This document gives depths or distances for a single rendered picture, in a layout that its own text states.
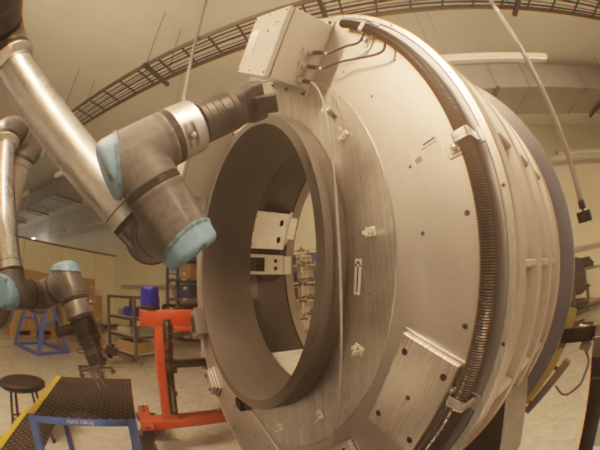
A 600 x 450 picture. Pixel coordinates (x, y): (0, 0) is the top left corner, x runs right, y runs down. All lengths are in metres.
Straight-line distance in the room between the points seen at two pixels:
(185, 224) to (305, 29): 0.51
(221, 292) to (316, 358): 0.74
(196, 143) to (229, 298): 0.86
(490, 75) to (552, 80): 1.09
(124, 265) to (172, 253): 9.11
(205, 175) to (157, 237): 0.87
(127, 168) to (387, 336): 0.44
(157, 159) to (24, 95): 0.33
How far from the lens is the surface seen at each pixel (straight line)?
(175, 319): 1.88
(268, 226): 1.33
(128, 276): 9.36
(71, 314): 0.90
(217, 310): 1.19
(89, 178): 0.54
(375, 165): 0.49
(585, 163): 8.14
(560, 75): 5.42
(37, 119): 0.60
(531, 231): 0.48
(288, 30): 0.71
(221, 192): 1.16
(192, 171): 1.25
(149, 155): 0.41
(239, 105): 0.50
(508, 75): 4.88
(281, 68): 0.70
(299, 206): 1.47
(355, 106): 0.57
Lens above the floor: 1.06
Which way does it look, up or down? 13 degrees up
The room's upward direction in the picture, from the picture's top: 3 degrees counter-clockwise
